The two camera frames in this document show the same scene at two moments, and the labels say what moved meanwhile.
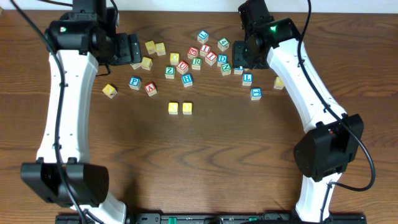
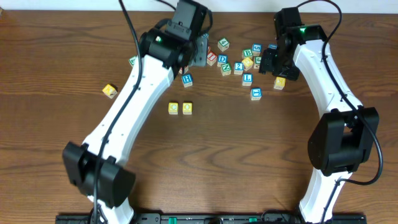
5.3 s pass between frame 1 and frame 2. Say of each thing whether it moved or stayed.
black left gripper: moved
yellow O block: stayed
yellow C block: stayed
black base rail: stayed
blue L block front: stayed
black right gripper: moved
